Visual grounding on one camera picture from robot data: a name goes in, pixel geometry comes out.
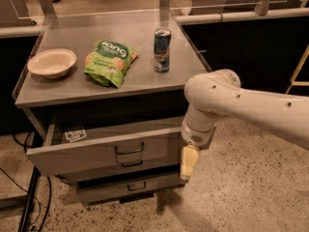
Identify white paper bowl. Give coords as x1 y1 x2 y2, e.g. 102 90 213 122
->
27 48 76 79

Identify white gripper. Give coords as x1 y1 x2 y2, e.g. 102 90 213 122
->
180 104 221 181

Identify black metal floor bar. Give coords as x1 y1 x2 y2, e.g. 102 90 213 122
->
18 167 40 232

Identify green snack bag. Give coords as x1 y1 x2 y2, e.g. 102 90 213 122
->
84 41 139 88

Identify grey bottom drawer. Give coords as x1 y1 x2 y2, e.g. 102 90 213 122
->
76 170 186 205

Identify blue energy drink can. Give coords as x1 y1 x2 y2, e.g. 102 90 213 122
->
154 28 172 73

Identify black floor cables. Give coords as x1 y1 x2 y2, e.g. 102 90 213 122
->
0 130 70 232

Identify white railing bar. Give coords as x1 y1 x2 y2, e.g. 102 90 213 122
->
175 8 309 25

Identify grey metal drawer cabinet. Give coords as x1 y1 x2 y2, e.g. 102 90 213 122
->
15 11 206 204

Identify grey top drawer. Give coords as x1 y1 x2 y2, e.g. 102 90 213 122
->
27 117 183 176

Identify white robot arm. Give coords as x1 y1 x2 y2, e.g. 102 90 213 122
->
181 69 309 181

